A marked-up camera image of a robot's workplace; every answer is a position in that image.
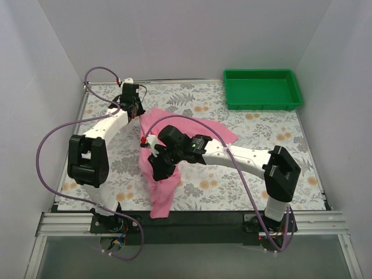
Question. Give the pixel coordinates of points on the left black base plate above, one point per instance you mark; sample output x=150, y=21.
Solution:
x=113, y=224

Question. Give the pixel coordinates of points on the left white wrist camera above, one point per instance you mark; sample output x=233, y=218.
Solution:
x=127, y=80

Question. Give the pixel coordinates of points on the pink t shirt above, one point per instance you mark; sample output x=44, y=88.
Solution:
x=161, y=182

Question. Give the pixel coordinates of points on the green plastic bin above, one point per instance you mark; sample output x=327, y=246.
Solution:
x=261, y=89

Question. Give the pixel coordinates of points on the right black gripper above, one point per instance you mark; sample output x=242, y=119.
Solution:
x=160, y=164

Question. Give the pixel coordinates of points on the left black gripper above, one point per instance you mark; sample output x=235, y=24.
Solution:
x=134, y=110

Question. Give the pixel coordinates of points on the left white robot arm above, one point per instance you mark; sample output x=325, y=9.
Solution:
x=88, y=163

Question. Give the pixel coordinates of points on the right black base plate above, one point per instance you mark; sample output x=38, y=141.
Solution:
x=251, y=224

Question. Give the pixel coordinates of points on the aluminium frame rail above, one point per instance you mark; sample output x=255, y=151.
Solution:
x=192, y=228

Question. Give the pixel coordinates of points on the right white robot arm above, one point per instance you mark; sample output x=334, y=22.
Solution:
x=276, y=167

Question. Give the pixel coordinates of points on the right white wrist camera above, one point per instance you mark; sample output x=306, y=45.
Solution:
x=150, y=142

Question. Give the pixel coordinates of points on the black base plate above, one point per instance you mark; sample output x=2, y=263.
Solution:
x=251, y=224
x=113, y=224

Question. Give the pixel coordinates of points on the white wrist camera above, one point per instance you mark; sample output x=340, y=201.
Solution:
x=150, y=142
x=127, y=80

